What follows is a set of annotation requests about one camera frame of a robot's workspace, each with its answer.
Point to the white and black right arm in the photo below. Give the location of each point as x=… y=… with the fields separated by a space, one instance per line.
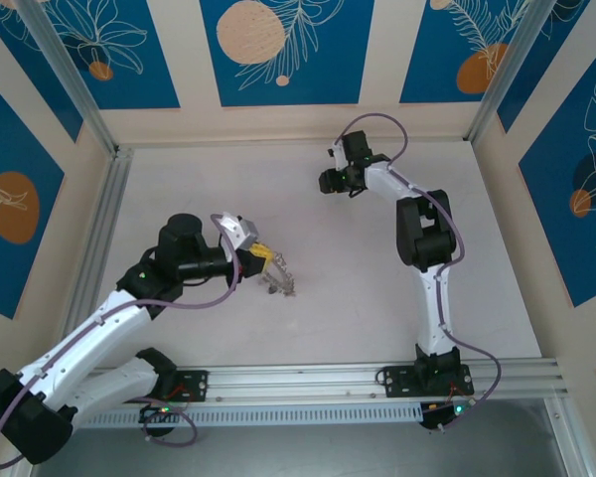
x=434 y=308

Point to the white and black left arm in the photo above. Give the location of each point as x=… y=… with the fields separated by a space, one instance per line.
x=79 y=343

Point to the black control box with LED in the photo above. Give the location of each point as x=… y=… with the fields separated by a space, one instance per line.
x=159 y=420
x=442 y=417

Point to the aluminium side rail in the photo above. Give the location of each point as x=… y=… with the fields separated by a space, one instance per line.
x=104 y=223

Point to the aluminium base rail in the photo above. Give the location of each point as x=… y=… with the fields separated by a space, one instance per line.
x=298 y=380

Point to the aluminium frame post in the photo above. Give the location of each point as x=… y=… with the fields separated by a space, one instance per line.
x=506 y=69
x=69 y=74

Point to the aluminium frame bar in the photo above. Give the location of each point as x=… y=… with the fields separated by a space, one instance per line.
x=558 y=437
x=17 y=472

